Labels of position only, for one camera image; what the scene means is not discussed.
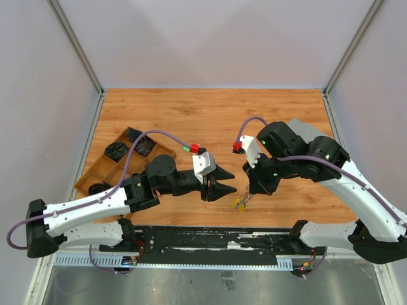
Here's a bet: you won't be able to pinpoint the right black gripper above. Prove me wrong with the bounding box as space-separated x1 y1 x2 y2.
242 151 295 196

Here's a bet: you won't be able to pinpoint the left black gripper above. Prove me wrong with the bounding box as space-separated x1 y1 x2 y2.
158 165 238 202

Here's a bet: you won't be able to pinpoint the keyring with coloured keys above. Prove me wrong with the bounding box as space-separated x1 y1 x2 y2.
233 191 254 211

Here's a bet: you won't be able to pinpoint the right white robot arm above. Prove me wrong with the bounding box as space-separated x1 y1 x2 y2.
233 121 406 264

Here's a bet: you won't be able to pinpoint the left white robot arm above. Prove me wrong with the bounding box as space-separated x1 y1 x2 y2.
25 152 237 258

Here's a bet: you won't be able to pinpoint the grey cloth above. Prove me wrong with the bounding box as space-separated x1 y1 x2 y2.
287 118 323 143

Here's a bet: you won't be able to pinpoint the black items in tray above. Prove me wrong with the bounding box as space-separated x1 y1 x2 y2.
127 128 156 157

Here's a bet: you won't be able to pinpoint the green black item in tray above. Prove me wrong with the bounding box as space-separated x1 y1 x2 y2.
104 142 128 162

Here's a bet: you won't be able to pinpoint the wooden compartment tray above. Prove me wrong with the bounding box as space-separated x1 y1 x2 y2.
74 127 176 199

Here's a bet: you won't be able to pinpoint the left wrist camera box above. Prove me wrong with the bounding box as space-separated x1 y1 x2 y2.
192 151 216 184

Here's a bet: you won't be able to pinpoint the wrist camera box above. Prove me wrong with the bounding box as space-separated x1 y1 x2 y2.
239 135 261 168
192 151 216 184

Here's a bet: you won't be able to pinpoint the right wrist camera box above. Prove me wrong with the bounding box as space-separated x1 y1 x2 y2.
239 135 261 168

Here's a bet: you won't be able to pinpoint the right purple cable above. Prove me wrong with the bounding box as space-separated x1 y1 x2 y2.
233 116 407 228

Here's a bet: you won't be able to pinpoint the purple cable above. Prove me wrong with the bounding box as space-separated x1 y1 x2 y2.
6 130 200 276
233 116 407 228

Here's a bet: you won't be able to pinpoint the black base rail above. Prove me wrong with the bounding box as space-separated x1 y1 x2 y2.
98 225 328 264

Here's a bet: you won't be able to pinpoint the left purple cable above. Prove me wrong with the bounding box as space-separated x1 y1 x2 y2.
6 130 200 276

